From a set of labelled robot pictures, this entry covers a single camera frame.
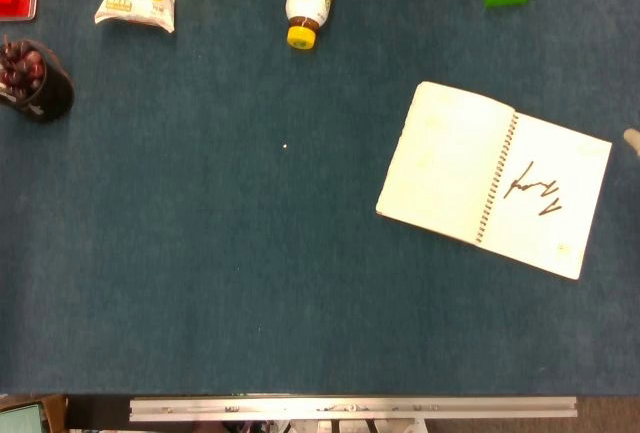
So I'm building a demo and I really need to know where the spiral notebook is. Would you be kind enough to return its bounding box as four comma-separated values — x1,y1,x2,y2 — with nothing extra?
375,80,614,282

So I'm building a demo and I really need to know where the blue felt table cloth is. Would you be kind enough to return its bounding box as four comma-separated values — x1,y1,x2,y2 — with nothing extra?
0,0,640,397

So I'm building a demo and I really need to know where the black cup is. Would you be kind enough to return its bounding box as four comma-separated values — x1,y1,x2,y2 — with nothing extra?
0,38,76,123

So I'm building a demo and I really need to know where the dark red grapes bunch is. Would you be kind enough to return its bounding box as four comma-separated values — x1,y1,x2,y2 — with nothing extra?
0,35,46,100

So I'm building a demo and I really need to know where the teal flat box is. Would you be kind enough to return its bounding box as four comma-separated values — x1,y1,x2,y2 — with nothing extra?
0,401,46,433

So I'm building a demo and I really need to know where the aluminium profile rail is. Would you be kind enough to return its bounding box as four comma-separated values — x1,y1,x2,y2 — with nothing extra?
128,395,579,423

